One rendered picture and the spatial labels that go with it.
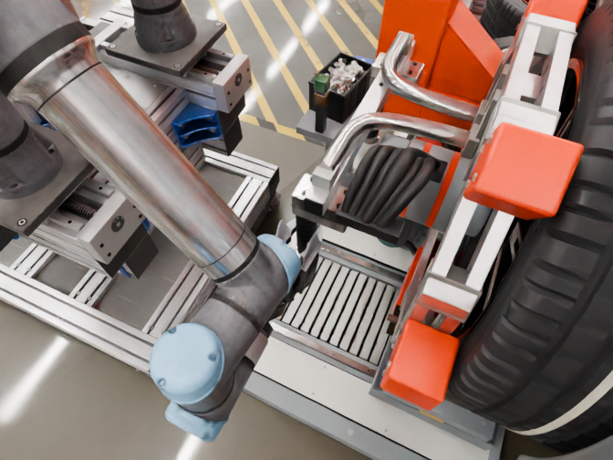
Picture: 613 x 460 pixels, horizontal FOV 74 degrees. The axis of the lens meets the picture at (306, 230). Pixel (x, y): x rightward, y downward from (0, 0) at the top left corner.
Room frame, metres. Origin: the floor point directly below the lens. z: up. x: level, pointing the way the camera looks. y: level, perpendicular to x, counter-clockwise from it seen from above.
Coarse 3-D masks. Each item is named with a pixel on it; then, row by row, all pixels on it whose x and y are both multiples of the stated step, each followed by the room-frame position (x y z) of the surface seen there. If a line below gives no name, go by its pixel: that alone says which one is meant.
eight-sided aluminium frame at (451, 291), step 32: (544, 32) 0.51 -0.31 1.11; (576, 32) 0.50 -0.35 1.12; (512, 64) 0.46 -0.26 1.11; (544, 64) 0.49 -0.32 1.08; (512, 96) 0.38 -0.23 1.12; (544, 96) 0.38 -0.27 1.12; (544, 128) 0.33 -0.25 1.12; (448, 256) 0.24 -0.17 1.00; (480, 256) 0.23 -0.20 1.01; (416, 288) 0.37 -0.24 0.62; (448, 288) 0.21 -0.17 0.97; (480, 288) 0.21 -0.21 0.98; (448, 320) 0.19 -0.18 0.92
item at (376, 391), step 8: (384, 352) 0.37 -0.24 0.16; (384, 360) 0.35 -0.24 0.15; (384, 368) 0.33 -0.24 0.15; (376, 376) 0.30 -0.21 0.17; (376, 384) 0.28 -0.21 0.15; (376, 392) 0.26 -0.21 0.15; (384, 400) 0.24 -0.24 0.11; (392, 400) 0.23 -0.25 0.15; (400, 408) 0.22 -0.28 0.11; (408, 408) 0.21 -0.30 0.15; (416, 408) 0.21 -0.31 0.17; (416, 416) 0.20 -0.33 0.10; (424, 416) 0.19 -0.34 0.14; (432, 416) 0.19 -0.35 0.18; (432, 424) 0.18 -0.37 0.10; (440, 424) 0.17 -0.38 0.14; (448, 424) 0.17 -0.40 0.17; (496, 424) 0.17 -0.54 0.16; (448, 432) 0.16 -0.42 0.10; (456, 432) 0.15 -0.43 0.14; (464, 432) 0.15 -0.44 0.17; (496, 432) 0.15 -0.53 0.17; (464, 440) 0.14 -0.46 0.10; (472, 440) 0.13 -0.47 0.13; (480, 440) 0.13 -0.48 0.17; (496, 440) 0.13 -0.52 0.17; (488, 448) 0.11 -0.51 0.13
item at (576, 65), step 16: (576, 64) 0.51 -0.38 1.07; (576, 80) 0.56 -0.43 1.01; (576, 96) 0.42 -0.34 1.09; (576, 112) 0.38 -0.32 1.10; (560, 128) 0.50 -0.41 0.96; (512, 224) 0.43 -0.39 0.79; (528, 224) 0.35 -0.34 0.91; (512, 240) 0.33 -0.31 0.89; (464, 256) 0.45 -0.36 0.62; (496, 256) 0.34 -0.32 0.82; (512, 256) 0.29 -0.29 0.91; (496, 272) 0.30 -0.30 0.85; (496, 288) 0.27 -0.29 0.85; (480, 304) 0.28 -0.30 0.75; (480, 320) 0.19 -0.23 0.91; (464, 336) 0.19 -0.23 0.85
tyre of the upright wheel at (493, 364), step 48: (576, 48) 0.55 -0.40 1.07; (576, 192) 0.25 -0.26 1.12; (528, 240) 0.24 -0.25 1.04; (576, 240) 0.21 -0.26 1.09; (528, 288) 0.18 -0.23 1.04; (576, 288) 0.17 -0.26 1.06; (480, 336) 0.16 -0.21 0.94; (528, 336) 0.14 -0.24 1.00; (576, 336) 0.14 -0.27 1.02; (480, 384) 0.11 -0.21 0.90; (528, 384) 0.11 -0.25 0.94; (576, 384) 0.10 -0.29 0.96; (576, 432) 0.06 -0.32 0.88
